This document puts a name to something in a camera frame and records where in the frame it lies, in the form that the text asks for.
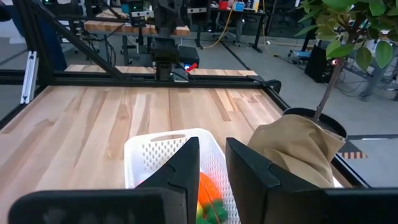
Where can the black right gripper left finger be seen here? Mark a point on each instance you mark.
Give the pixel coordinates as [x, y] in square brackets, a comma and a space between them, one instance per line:
[180, 193]

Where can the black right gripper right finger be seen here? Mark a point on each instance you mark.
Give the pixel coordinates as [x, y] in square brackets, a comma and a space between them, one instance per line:
[264, 199]

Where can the yellow toy lemon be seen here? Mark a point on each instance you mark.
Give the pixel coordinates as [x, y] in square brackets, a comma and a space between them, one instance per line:
[199, 211]

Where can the orange toy carrot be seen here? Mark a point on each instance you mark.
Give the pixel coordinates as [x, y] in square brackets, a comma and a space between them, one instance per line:
[208, 189]

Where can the white perforated plastic basket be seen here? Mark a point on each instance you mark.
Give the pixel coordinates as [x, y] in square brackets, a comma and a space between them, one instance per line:
[146, 161]

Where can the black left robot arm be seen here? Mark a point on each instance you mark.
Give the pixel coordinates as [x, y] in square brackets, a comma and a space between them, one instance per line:
[164, 56]

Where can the tan crumpled cloth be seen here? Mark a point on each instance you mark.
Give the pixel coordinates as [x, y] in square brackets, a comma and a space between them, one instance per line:
[295, 146]

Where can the black hazard-striped floor ramp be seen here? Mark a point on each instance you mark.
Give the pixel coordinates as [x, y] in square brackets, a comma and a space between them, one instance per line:
[351, 155]

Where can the small red lever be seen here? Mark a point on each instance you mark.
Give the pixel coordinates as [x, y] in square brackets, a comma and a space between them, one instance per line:
[192, 67]

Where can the black computer tower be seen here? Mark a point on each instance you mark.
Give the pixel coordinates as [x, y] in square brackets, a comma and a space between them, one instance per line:
[315, 63]

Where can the potted green leafy tree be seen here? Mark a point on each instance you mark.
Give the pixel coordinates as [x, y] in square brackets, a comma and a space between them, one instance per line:
[339, 51]

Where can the wooden-top background workbench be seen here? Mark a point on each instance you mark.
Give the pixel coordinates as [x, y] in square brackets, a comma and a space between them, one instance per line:
[102, 27]

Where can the black background desk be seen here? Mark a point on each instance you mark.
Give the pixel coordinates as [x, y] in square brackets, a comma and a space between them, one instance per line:
[245, 12]

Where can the silver aluminium extrusion bar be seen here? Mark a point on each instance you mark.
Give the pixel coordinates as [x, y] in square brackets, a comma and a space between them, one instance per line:
[29, 77]

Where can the small red box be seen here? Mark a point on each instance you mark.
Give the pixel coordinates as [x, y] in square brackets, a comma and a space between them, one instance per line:
[223, 5]

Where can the small blue box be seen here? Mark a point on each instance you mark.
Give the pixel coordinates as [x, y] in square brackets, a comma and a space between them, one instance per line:
[239, 6]

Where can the black aluminium table frame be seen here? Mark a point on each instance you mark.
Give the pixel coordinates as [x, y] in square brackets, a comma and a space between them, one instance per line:
[93, 81]

